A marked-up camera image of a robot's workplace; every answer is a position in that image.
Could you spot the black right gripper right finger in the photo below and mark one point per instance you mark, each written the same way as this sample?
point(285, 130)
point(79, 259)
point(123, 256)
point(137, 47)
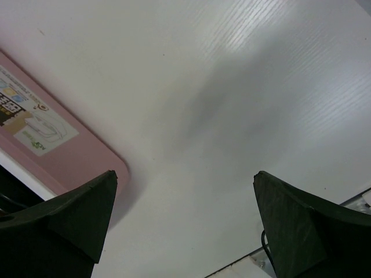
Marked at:
point(309, 236)

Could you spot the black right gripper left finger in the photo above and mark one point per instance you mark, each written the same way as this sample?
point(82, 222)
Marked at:
point(60, 237)

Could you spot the product label sticker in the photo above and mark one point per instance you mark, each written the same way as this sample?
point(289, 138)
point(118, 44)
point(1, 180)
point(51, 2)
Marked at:
point(29, 119)

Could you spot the white pink dish rack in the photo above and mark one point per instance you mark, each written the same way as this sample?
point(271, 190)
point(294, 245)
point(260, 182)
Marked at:
point(72, 164)

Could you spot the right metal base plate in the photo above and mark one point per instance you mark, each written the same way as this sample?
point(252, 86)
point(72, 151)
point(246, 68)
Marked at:
point(257, 264)

